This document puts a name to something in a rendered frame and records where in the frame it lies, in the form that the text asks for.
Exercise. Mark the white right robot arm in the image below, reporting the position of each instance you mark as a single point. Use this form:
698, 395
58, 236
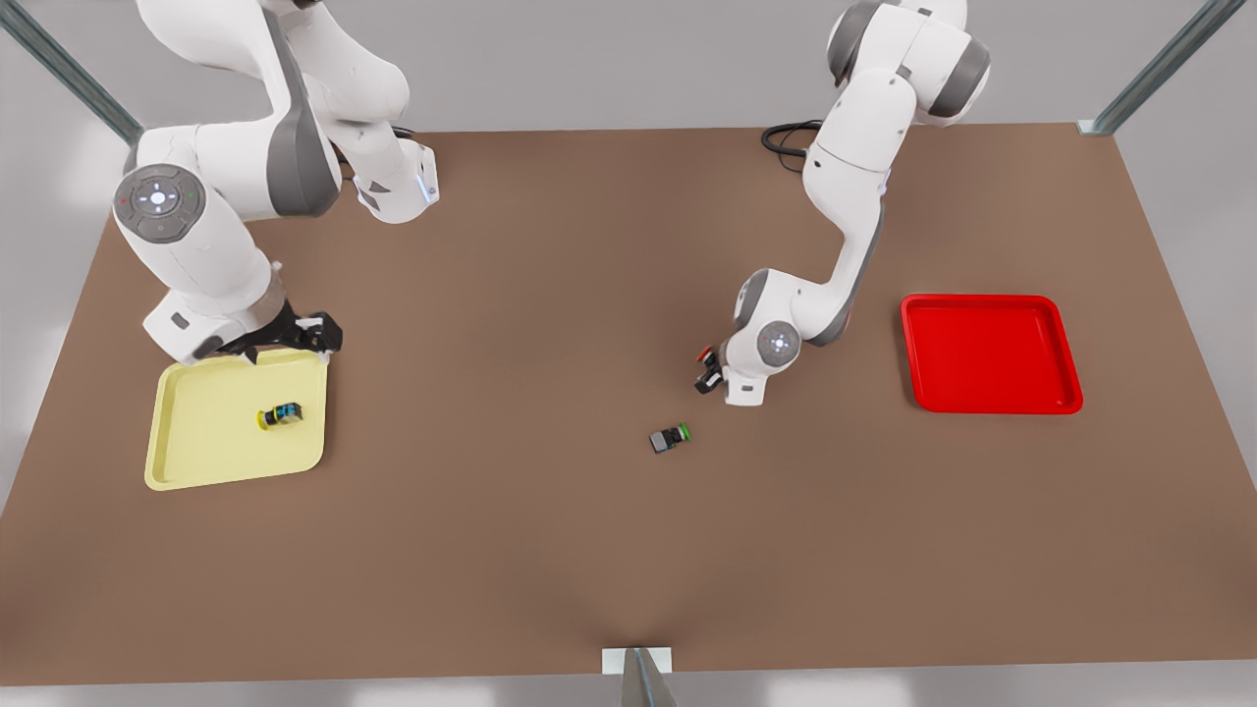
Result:
211, 167

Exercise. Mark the yellow tray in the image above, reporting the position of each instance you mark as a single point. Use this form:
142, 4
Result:
236, 420

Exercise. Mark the red tray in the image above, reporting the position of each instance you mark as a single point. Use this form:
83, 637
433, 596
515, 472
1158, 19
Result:
990, 353

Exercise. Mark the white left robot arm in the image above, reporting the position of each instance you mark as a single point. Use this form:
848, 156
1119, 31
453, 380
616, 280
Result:
859, 167

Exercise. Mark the green push-button switch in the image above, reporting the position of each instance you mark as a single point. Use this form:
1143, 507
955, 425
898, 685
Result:
669, 438

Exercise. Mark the silver frame post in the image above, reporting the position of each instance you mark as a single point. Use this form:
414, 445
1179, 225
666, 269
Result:
643, 679
1159, 67
69, 67

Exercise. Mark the yellow push-button switch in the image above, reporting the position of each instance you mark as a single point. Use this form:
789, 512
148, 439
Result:
280, 415

